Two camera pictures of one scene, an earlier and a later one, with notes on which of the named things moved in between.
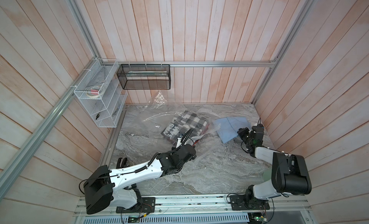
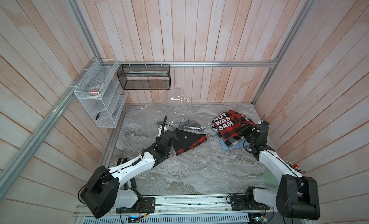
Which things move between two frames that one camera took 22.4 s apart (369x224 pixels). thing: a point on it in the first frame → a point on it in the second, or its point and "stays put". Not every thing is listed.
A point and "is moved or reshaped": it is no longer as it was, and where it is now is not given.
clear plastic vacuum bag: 213,144 is moved or reshaped
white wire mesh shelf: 103,92 stays put
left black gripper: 173,149 → 158,140
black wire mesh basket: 144,76 stays put
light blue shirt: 227,127 → 243,142
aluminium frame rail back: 190,63 stays put
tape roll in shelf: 95,91 stays put
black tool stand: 121,163 stays put
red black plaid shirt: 196,141 → 229,123
